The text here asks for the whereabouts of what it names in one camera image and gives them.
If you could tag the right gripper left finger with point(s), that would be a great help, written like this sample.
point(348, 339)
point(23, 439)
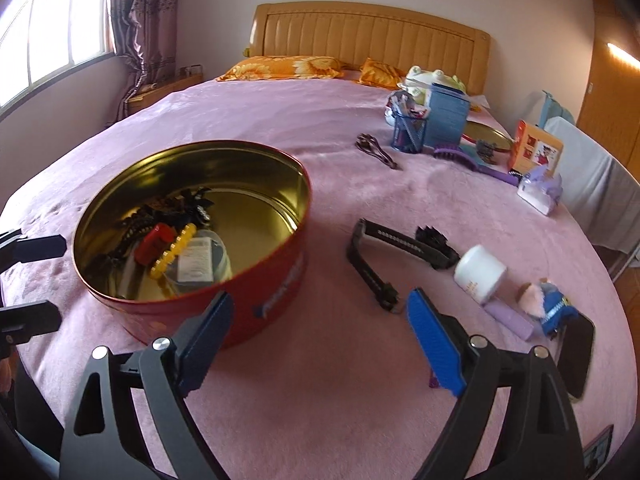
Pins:
point(129, 418)

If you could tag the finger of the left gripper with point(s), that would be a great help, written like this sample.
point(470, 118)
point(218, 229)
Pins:
point(20, 323)
point(15, 248)

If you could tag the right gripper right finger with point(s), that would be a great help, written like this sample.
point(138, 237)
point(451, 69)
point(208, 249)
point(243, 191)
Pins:
point(539, 436)

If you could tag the lilac lipstick tube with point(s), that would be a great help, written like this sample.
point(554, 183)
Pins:
point(515, 321)

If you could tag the black claw hair clip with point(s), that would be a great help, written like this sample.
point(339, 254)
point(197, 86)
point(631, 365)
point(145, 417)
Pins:
point(137, 225)

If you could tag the red jewelry box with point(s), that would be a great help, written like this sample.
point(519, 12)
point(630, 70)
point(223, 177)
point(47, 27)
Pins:
point(154, 244)

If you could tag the white cream jar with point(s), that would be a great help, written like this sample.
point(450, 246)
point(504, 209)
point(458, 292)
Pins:
point(479, 273)

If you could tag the black pearl hair clip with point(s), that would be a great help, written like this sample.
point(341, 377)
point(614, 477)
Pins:
point(193, 206)

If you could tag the clear round plastic case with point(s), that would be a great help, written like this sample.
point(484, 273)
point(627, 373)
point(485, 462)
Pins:
point(203, 263)

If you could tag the black wristwatch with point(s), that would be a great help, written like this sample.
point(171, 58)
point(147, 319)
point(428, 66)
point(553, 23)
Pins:
point(374, 247)

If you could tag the pink smartphone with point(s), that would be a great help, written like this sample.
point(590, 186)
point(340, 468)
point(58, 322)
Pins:
point(595, 454)

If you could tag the silver power bank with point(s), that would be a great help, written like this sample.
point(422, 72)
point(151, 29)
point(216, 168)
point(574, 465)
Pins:
point(575, 355)

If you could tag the red round tin box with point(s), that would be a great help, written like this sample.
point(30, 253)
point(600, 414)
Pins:
point(262, 199)

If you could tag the wooden nightstand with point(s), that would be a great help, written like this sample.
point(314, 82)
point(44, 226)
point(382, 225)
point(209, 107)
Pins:
point(188, 76)

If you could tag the pink bed blanket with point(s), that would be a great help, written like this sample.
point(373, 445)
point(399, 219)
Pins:
point(337, 388)

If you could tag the small black comb clip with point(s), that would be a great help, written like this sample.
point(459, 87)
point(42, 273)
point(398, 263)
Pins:
point(429, 236)

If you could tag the window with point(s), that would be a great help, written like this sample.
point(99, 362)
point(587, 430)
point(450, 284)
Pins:
point(41, 39)

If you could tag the purple tissue pack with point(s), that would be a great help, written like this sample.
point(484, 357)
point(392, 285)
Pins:
point(541, 189)

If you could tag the grey cloth drying rack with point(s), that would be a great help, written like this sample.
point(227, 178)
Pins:
point(601, 195)

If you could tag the purple curtain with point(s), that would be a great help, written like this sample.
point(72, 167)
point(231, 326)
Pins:
point(145, 38)

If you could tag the orange product box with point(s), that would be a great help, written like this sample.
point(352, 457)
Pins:
point(534, 147)

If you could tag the purple hair brush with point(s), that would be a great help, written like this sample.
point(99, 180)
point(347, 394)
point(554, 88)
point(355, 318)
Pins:
point(473, 163)

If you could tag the orange floral pillow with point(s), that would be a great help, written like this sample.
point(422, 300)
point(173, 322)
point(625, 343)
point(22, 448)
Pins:
point(285, 68)

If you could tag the gold tin lid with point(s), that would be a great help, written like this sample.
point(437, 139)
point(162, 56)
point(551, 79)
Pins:
point(476, 131)

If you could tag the blue mesh pen holder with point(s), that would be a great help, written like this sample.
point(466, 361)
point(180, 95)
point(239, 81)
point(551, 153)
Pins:
point(409, 133)

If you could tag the wooden wardrobe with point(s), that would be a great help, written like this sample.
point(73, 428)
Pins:
point(610, 109)

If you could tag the blue cardboard box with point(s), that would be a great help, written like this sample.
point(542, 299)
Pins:
point(448, 110)

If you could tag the green frog plush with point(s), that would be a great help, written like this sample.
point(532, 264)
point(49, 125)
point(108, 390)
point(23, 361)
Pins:
point(418, 83)

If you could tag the wooden headboard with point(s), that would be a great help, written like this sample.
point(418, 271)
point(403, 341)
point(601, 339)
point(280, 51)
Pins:
point(353, 32)

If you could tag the blue plush toy keychain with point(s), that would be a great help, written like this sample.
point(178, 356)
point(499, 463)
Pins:
point(544, 302)

